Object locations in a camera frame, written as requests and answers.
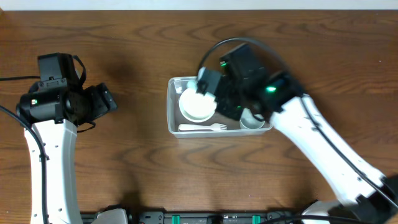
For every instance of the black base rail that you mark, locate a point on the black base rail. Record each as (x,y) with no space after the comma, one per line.
(153,215)

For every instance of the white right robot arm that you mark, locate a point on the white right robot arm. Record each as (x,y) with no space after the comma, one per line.
(363,193)

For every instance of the white plastic bowl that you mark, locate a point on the white plastic bowl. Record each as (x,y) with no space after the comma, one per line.
(196,107)

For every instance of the clear plastic storage container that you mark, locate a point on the clear plastic storage container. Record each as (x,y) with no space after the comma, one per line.
(176,86)

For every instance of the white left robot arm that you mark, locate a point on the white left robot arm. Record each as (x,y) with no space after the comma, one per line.
(51,146)

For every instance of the grey plastic cup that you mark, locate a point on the grey plastic cup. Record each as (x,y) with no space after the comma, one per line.
(247,120)

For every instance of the light blue plastic spoon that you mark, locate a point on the light blue plastic spoon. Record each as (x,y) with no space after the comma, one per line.
(192,84)

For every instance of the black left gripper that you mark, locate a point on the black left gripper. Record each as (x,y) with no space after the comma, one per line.
(106,101)

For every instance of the white plastic fork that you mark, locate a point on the white plastic fork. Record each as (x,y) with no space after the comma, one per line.
(197,127)

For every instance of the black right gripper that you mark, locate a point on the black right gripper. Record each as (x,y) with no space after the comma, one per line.
(226,109)

